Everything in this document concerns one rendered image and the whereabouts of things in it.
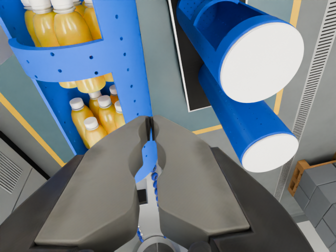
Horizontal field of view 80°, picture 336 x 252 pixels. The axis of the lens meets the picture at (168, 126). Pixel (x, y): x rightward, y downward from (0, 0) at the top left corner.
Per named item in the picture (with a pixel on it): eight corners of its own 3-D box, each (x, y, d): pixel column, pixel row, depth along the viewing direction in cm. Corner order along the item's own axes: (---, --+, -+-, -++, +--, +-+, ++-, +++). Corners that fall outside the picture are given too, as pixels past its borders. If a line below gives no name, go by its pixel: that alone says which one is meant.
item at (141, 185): (129, 183, 118) (129, 209, 106) (128, 179, 115) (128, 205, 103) (146, 180, 118) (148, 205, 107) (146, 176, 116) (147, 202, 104)
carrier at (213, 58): (226, 6, 134) (197, -29, 120) (317, 59, 69) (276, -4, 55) (196, 41, 147) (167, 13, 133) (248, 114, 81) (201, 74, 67)
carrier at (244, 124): (196, 90, 174) (228, 87, 176) (235, 174, 109) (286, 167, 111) (199, 58, 155) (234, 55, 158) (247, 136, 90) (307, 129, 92)
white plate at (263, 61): (318, 60, 68) (315, 59, 69) (278, 0, 54) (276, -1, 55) (250, 114, 80) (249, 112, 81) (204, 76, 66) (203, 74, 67)
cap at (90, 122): (100, 122, 64) (98, 118, 63) (90, 129, 62) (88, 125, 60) (92, 118, 66) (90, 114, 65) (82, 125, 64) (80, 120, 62)
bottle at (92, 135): (120, 158, 76) (107, 121, 64) (105, 171, 72) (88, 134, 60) (108, 151, 80) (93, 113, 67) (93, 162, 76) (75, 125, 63)
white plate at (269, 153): (237, 175, 107) (236, 173, 108) (286, 169, 110) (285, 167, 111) (249, 138, 89) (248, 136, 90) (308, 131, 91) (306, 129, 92)
